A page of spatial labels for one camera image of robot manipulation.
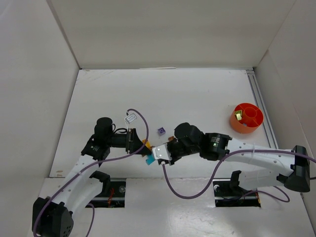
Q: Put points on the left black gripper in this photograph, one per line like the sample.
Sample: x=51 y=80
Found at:
x=132 y=140

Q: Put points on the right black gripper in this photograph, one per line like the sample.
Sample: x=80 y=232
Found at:
x=173 y=149

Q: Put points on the light green lego brick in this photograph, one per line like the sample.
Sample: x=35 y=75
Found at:
x=238 y=115

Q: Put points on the orange divided round container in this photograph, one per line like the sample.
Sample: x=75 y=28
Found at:
x=251 y=115

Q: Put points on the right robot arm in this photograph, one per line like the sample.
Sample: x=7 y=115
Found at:
x=290 y=168

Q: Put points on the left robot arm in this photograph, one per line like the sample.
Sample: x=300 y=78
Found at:
x=54 y=215

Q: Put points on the yellow long lego brick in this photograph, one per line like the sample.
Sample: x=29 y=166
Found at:
x=147 y=144

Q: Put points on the purple square lego brick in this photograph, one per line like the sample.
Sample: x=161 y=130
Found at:
x=161 y=131

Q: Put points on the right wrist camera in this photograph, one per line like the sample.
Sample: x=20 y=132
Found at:
x=161 y=154

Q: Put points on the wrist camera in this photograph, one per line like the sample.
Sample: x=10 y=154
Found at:
x=161 y=154
x=130 y=118

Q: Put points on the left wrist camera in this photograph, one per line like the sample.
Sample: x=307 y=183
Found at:
x=130 y=118

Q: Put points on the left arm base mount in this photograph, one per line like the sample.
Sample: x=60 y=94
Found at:
x=113 y=191

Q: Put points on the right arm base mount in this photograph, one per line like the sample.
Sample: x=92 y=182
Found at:
x=228 y=193

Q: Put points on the aluminium rail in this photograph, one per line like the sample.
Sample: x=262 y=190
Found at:
x=266 y=122

